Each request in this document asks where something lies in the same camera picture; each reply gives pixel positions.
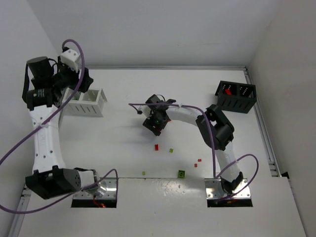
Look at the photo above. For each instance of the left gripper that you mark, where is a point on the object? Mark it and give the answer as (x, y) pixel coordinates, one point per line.
(84, 80)

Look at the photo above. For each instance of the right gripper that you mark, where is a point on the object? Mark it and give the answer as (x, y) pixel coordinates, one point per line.
(153, 126)

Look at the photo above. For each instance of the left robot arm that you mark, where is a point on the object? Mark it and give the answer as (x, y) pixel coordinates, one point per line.
(42, 93)

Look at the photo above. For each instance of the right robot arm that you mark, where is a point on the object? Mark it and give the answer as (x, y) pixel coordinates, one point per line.
(215, 128)

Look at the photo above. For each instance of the white two-compartment container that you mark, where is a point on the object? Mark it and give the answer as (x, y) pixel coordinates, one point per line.
(90, 104)

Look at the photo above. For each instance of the lime lego brick front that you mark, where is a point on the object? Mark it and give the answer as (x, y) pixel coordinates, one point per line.
(181, 174)

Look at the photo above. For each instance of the black container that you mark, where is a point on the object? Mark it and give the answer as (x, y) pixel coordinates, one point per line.
(243, 96)

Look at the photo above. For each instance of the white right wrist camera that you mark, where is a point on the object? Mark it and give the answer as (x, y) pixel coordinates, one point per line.
(145, 110)

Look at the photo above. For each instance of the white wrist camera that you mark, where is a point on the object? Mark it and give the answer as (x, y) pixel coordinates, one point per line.
(70, 58)
(145, 110)

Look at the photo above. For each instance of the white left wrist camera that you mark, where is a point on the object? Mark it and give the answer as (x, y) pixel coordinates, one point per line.
(70, 58)

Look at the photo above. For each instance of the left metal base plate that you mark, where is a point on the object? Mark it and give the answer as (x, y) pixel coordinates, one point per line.
(106, 190)

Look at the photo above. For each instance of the metal base plate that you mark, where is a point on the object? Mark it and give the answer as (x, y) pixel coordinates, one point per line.
(214, 190)
(106, 190)

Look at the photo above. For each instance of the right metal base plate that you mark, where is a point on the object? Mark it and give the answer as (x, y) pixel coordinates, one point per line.
(214, 190)

